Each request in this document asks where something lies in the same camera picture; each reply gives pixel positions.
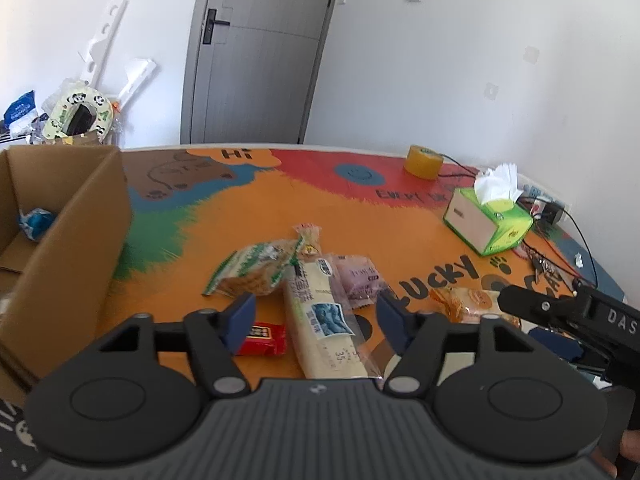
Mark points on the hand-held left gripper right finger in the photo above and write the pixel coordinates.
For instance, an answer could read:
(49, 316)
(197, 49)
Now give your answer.
(392, 322)

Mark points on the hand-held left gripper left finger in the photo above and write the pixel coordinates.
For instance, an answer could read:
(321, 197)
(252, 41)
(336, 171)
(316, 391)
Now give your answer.
(240, 322)

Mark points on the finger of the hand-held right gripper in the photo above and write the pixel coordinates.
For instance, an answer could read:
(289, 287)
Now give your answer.
(555, 344)
(540, 305)

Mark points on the red snack packet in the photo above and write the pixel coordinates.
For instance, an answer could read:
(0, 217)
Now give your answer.
(262, 337)

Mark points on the green white cracker packet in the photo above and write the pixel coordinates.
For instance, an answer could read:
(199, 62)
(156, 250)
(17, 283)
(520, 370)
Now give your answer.
(250, 270)

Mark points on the purple pastry packet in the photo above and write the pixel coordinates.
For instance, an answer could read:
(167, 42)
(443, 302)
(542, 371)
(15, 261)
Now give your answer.
(357, 280)

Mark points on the long white bread packet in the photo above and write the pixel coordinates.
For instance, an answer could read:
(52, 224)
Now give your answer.
(320, 320)

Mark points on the orange biscuit packet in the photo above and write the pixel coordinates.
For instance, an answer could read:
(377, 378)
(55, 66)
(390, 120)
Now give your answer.
(465, 305)

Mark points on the clear yellow-label snack packet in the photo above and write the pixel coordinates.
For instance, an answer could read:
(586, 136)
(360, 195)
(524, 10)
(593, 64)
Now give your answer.
(309, 242)

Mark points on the brown cardboard box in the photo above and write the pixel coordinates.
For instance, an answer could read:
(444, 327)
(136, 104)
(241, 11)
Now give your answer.
(75, 260)

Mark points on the blue snack packet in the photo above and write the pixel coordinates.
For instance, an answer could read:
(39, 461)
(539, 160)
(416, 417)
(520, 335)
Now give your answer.
(37, 224)

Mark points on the bunch of keys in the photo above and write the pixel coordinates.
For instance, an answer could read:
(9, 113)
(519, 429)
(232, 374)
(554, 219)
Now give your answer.
(542, 266)

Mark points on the crumpled white paper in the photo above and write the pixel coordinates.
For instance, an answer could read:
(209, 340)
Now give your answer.
(579, 261)

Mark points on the black charger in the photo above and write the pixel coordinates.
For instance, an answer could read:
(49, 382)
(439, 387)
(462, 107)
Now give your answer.
(552, 212)

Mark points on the green tissue box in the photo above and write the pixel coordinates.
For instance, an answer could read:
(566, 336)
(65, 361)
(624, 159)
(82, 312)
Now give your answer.
(487, 222)

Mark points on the white power strip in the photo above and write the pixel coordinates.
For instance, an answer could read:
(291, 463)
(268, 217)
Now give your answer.
(535, 191)

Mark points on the colourful cartoon table mat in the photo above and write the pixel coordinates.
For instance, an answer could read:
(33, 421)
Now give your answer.
(350, 210)

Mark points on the yellow tape roll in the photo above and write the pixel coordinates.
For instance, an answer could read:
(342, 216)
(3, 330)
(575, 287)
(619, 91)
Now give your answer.
(422, 162)

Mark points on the grey door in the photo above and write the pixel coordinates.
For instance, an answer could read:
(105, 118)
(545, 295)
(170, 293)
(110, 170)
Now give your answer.
(255, 60)

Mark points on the short white foam board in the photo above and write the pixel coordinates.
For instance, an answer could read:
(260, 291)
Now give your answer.
(135, 77)

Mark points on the blue plastic bag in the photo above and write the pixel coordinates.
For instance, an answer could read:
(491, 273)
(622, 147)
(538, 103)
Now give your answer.
(20, 110)

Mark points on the tall white foam board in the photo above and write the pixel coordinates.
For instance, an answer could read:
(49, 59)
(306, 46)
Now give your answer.
(105, 40)

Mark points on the white wall socket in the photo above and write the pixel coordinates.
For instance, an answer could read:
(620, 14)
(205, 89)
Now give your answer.
(531, 54)
(491, 90)

